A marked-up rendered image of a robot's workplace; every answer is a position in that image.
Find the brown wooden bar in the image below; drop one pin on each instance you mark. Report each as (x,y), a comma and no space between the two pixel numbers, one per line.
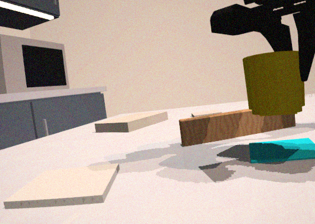
(218,127)

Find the olive-yellow cup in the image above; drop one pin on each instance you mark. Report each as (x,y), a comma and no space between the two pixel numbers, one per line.
(273,83)

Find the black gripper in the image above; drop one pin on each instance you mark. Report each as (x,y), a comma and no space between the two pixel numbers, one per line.
(237,19)

